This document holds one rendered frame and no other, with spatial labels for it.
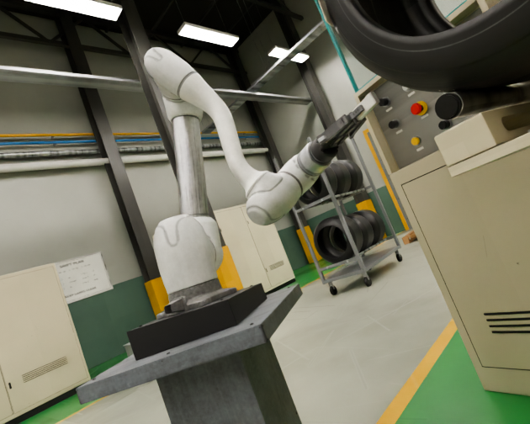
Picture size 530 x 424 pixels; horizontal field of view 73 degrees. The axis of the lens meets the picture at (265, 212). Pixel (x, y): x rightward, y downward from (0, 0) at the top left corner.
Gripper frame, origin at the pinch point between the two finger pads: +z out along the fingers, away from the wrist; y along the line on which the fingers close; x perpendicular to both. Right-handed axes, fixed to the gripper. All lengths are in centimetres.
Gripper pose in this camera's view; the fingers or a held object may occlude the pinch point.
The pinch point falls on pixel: (365, 106)
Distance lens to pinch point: 93.5
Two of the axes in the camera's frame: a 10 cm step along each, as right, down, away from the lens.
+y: 8.0, -2.5, 5.4
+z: 4.1, -4.1, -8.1
